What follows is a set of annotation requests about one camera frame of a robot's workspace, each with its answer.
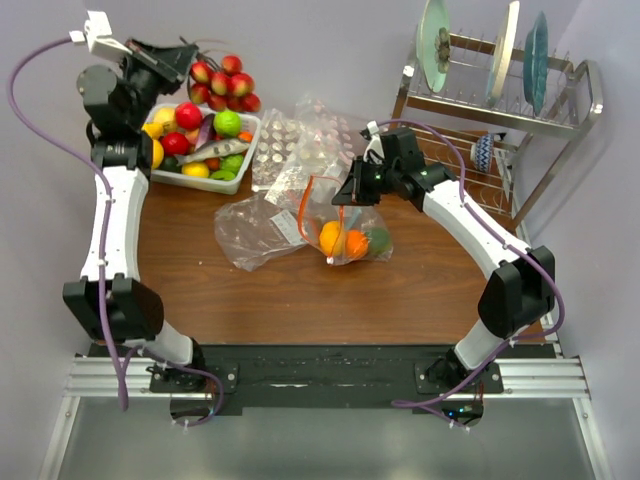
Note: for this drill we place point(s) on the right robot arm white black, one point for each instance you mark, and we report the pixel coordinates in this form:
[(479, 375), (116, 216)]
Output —
[(519, 278)]

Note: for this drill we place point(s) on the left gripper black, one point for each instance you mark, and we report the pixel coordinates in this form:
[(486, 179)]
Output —
[(174, 62)]

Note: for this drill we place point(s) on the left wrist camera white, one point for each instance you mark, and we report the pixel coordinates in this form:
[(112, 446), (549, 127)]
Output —
[(99, 38)]

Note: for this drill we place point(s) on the white cream plate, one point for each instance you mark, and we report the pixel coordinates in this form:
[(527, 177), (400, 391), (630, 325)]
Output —
[(502, 55)]

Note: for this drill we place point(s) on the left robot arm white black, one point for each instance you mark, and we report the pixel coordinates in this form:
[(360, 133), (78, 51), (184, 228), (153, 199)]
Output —
[(109, 300)]

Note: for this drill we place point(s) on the small orange tangerine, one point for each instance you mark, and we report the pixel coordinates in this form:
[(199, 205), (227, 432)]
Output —
[(245, 136)]

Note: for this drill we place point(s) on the red apple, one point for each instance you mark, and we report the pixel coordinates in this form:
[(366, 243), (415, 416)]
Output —
[(188, 116), (175, 143)]

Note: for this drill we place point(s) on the teal blue plate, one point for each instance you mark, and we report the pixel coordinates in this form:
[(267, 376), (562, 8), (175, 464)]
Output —
[(535, 64)]

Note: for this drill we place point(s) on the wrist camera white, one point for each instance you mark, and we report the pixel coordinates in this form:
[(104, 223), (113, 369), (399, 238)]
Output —
[(371, 133), (99, 38)]

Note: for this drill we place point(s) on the clear bag pink dots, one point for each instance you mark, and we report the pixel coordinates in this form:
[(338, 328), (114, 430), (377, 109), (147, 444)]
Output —
[(324, 147)]

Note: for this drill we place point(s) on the orange fruit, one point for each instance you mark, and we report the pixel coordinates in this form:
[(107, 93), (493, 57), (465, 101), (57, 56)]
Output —
[(356, 245)]

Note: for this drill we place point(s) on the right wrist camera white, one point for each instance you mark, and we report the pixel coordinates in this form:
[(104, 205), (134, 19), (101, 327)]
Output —
[(371, 133)]

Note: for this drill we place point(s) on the clear zip bag orange zipper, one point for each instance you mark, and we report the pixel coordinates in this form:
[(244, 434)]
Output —
[(316, 209)]

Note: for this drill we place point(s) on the light green guava fruit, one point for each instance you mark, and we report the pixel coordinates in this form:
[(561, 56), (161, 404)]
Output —
[(232, 163)]

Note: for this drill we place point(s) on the purple eggplant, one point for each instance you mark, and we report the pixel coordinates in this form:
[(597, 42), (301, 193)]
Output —
[(205, 131)]

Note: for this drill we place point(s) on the pale peach fruit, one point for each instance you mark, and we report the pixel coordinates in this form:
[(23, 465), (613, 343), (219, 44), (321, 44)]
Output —
[(166, 118)]

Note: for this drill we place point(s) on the steel dish rack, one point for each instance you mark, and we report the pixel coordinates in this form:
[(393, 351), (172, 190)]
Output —
[(573, 104)]

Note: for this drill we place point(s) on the small yellow lemon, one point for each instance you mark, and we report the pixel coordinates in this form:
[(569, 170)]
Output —
[(196, 169)]

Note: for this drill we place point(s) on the dark green avocado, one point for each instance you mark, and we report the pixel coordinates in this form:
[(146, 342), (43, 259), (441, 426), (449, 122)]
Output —
[(170, 164)]

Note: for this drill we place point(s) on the green pepper slice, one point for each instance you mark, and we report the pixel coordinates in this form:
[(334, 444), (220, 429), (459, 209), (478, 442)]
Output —
[(222, 175)]

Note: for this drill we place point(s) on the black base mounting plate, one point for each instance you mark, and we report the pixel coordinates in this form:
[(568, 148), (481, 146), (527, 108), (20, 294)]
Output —
[(338, 376)]

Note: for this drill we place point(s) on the yellow lemon front left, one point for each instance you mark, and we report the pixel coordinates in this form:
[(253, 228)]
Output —
[(157, 154)]

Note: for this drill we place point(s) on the green lime fruit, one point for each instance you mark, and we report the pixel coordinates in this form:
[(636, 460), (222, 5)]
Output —
[(227, 123)]

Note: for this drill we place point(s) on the mint green plate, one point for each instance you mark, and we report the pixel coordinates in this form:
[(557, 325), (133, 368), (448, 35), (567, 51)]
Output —
[(433, 44)]

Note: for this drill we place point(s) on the green yellow mango fruit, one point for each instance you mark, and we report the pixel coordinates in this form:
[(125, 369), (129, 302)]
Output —
[(379, 241)]

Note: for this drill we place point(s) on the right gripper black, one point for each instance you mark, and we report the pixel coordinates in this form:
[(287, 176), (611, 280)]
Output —
[(354, 191)]

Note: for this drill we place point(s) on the silver toy fish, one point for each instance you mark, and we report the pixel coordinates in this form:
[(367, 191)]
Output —
[(214, 149)]

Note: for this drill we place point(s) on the red lychee bunch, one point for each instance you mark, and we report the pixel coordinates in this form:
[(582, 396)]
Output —
[(217, 79)]

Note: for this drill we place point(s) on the crumpled clear zip bag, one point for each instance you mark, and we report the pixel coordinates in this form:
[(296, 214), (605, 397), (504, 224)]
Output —
[(253, 231)]

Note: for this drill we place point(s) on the blue white patterned bowl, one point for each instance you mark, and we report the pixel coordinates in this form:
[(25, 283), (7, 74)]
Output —
[(482, 152)]

